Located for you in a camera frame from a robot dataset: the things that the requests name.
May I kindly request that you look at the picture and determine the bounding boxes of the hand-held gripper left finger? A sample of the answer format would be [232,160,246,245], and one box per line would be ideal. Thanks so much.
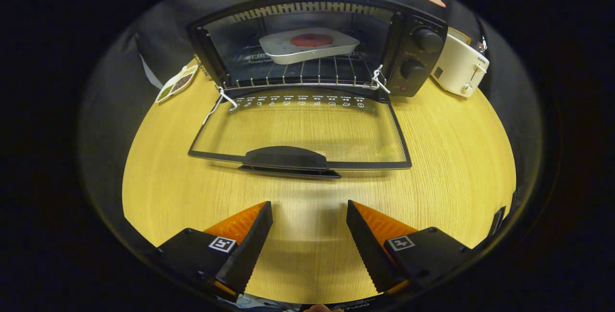
[156,201,273,302]

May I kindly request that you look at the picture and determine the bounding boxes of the pink ham slice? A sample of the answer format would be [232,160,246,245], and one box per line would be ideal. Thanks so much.
[290,33,334,48]

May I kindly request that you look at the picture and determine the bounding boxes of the white pop-up toaster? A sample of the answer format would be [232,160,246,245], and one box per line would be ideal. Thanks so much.
[430,33,490,98]

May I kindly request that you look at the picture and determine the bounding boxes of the white divided dish of beans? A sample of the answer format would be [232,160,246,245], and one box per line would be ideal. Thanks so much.
[155,64,199,104]

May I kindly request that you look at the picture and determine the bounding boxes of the white square plate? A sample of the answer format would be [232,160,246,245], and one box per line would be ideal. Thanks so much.
[259,27,360,65]

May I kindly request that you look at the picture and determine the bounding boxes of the brown bread slice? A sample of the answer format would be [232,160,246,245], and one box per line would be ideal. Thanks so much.
[449,27,472,46]

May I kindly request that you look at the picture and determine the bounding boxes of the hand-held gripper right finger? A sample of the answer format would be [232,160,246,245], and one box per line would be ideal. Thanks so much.
[346,200,474,296]

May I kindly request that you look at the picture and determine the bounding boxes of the black toaster oven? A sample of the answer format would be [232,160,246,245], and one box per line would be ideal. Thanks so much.
[186,0,448,179]

